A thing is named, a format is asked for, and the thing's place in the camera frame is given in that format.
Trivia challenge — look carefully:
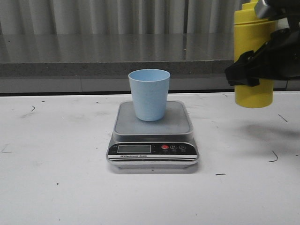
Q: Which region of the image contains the light blue plastic cup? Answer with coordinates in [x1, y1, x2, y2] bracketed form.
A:
[128, 69, 171, 121]

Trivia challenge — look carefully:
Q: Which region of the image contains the silver electronic kitchen scale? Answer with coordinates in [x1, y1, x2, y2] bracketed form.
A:
[106, 101, 200, 171]

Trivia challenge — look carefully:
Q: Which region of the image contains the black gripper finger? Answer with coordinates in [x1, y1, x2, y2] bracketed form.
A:
[225, 42, 276, 86]

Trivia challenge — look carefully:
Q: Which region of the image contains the grey stone counter ledge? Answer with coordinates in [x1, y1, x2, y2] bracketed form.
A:
[0, 34, 300, 94]

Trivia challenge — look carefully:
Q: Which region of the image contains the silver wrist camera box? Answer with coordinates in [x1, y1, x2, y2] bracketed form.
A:
[254, 0, 291, 19]

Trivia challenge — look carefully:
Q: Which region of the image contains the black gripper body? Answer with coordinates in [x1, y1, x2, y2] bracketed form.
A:
[267, 28, 300, 81]

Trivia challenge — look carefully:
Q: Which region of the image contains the yellow squeeze bottle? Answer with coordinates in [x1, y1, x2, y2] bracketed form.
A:
[233, 0, 276, 108]

